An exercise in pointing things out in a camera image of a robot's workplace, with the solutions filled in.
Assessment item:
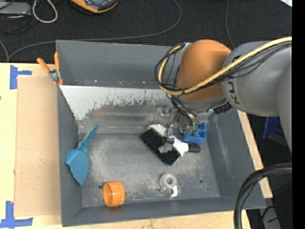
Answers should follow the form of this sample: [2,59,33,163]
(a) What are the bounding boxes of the black brush with white handle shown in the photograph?
[139,124,202,166]

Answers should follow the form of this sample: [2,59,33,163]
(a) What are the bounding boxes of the blue plastic box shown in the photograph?
[183,121,207,145]

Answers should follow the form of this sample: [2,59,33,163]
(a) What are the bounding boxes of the clear plastic tape dispenser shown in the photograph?
[159,172,179,198]

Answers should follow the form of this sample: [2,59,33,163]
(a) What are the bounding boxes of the grey metal bin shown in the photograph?
[55,40,267,227]

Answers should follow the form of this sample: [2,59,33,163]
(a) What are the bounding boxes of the orange plastic cup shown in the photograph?
[102,180,126,208]

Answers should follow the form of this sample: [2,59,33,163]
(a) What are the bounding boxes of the blue plastic dustpan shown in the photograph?
[65,124,99,187]

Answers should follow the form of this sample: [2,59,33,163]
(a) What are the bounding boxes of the brown cardboard board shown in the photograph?
[13,76,62,218]

